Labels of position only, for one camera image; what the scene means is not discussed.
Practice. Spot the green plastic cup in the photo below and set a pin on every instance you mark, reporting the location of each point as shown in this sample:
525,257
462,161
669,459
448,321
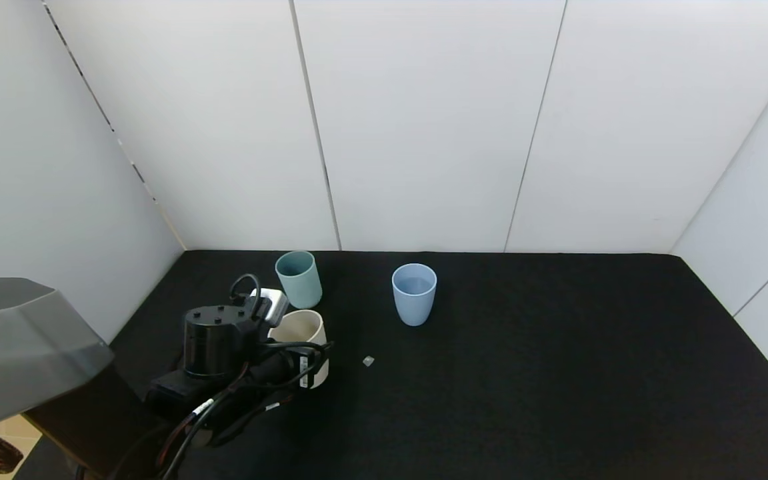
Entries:
301,290

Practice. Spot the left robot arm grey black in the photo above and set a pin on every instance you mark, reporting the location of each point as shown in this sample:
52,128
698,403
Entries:
17,353

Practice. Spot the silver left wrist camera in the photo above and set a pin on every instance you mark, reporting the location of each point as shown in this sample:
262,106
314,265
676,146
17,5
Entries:
272,306

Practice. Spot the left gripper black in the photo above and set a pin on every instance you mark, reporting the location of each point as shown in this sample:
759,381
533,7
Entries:
304,371

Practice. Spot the cream plastic cup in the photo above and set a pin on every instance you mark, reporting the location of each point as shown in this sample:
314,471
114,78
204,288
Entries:
302,328

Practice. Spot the blue plastic cup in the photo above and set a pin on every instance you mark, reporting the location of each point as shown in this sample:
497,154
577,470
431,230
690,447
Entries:
414,303

